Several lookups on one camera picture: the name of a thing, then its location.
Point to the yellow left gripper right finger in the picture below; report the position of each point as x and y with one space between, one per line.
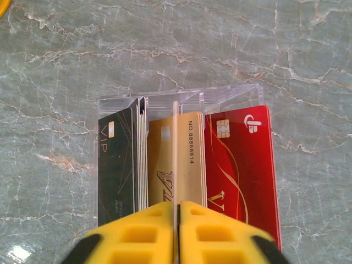
220 236

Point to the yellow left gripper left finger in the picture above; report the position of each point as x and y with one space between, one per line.
137 236

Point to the black card gold VIP print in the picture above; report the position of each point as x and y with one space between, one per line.
115 165

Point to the card stack white edges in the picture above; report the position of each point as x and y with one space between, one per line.
141 165

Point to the red VIP card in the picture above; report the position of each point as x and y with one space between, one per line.
247 165

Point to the clear acrylic card organizer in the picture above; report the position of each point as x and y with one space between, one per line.
165 99

